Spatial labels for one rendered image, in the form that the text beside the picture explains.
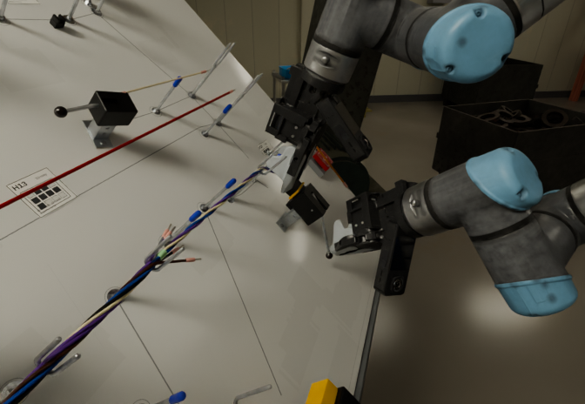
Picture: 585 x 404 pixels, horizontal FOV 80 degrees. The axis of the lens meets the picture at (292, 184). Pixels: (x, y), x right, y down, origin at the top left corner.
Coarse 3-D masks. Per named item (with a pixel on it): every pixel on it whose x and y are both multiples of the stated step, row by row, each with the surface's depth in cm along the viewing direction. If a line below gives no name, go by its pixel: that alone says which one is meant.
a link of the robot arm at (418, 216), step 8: (424, 184) 47; (408, 192) 49; (416, 192) 47; (408, 200) 48; (416, 200) 46; (424, 200) 46; (408, 208) 48; (416, 208) 47; (424, 208) 46; (408, 216) 48; (416, 216) 47; (424, 216) 46; (408, 224) 49; (416, 224) 47; (424, 224) 47; (432, 224) 46; (424, 232) 48; (432, 232) 48; (440, 232) 48
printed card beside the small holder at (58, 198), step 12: (48, 168) 42; (24, 180) 39; (36, 180) 40; (60, 180) 42; (36, 192) 39; (48, 192) 40; (60, 192) 41; (72, 192) 42; (36, 204) 39; (48, 204) 40; (60, 204) 40
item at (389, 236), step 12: (396, 228) 51; (384, 240) 53; (396, 240) 51; (408, 240) 52; (384, 252) 52; (396, 252) 52; (408, 252) 53; (384, 264) 52; (396, 264) 52; (408, 264) 53; (384, 276) 52; (396, 276) 52; (384, 288) 52; (396, 288) 52
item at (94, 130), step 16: (96, 96) 44; (112, 96) 45; (128, 96) 47; (64, 112) 41; (96, 112) 44; (112, 112) 44; (128, 112) 46; (96, 128) 47; (112, 128) 48; (96, 144) 48
